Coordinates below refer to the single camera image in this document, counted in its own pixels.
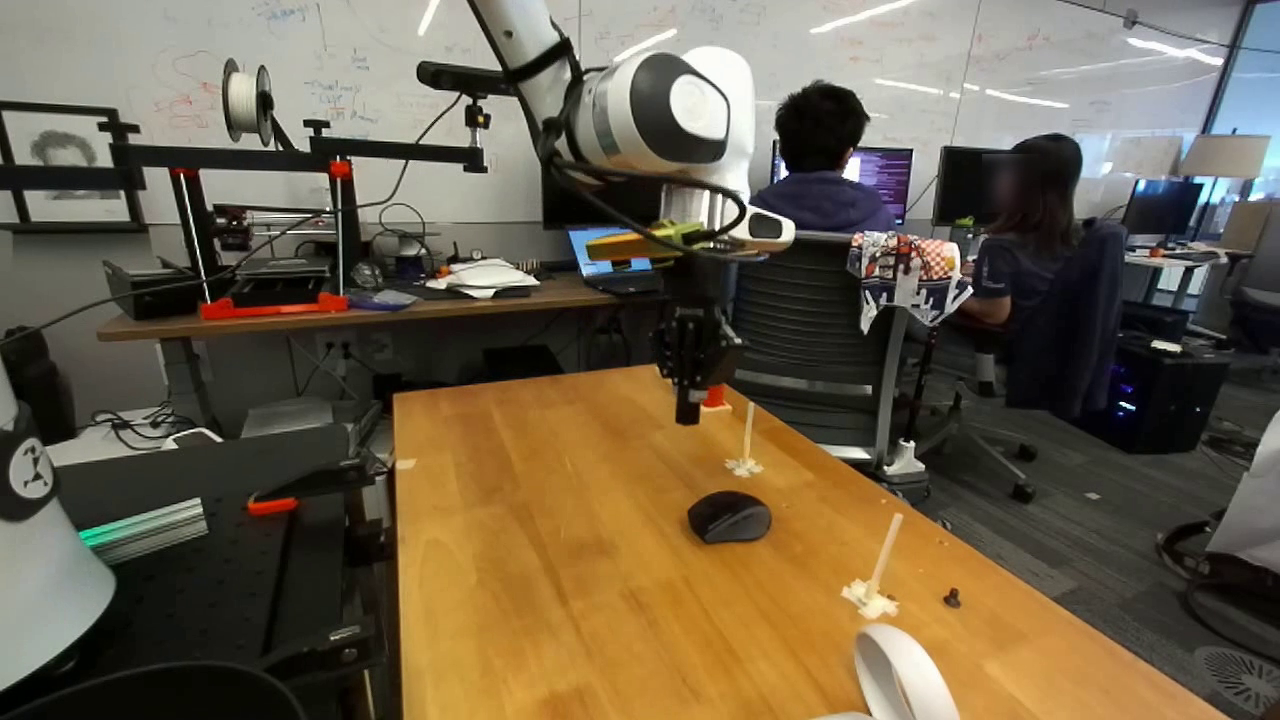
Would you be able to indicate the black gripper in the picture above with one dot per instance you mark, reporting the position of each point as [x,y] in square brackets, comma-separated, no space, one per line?
[699,326]

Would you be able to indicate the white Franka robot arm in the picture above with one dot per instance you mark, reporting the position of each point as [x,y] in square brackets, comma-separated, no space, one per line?
[647,112]

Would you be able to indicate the grey mesh office chair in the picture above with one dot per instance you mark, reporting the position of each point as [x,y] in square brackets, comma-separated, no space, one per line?
[807,335]

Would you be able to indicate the open laptop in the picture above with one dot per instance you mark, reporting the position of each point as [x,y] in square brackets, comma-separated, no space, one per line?
[603,254]

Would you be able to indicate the stack of papers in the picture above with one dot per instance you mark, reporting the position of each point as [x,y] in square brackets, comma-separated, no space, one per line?
[483,279]

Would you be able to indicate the person in purple hoodie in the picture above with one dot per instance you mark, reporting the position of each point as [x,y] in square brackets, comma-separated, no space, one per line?
[821,187]

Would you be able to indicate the orange white printed cloth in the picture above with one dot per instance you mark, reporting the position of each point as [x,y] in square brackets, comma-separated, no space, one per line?
[913,274]

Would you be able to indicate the white plastic stand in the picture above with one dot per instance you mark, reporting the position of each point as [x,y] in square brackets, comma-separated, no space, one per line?
[868,593]

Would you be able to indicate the monitor with purple screen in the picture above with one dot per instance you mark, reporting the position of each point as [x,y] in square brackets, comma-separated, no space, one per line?
[881,183]

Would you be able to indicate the wooden workbench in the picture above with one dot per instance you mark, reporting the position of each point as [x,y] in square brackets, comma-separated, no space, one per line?
[403,315]

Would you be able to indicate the small dark piece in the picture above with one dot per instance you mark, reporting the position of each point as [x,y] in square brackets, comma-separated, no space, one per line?
[954,598]

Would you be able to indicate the dark computer monitor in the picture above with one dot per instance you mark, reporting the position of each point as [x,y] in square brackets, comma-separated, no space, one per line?
[964,187]

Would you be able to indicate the person with long hair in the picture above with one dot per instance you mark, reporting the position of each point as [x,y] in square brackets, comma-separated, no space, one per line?
[1032,254]

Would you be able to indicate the red black 3D printer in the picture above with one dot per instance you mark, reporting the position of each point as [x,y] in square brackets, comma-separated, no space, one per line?
[273,284]

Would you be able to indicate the black computer tower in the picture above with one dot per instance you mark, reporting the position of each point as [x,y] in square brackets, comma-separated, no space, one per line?
[1164,392]

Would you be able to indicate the small distant monitor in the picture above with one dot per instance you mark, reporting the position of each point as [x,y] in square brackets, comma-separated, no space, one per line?
[1163,207]

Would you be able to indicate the black side cart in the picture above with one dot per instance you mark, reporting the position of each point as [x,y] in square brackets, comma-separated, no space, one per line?
[202,601]

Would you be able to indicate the white filament spool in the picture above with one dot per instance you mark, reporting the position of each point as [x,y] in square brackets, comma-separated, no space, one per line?
[245,100]

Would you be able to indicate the green tube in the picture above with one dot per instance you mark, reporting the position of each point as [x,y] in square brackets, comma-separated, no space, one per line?
[143,530]

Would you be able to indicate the black cylinder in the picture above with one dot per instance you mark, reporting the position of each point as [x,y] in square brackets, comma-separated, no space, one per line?
[34,380]

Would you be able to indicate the yellow wrist camera mount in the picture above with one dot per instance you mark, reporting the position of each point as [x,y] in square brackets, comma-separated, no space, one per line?
[636,244]

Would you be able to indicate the black picture frame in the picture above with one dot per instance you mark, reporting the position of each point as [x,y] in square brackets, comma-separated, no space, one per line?
[63,112]

